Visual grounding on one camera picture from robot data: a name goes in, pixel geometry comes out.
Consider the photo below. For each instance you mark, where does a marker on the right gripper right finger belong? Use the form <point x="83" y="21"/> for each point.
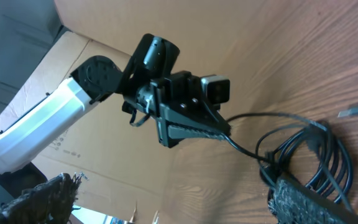
<point x="291" y="202"/>

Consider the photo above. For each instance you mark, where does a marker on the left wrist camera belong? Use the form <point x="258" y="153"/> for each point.
<point x="216" y="88"/>

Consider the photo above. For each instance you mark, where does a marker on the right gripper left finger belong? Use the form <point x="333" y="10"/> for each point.
<point x="50" y="202"/>

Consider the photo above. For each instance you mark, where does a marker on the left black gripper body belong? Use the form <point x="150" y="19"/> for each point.
<point x="144" y="93"/>

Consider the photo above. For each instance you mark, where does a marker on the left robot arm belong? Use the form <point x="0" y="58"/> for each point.
<point x="92" y="82"/>

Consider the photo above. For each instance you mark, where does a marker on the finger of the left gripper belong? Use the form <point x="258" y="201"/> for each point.
<point x="202" y="112"/>
<point x="170" y="134"/>

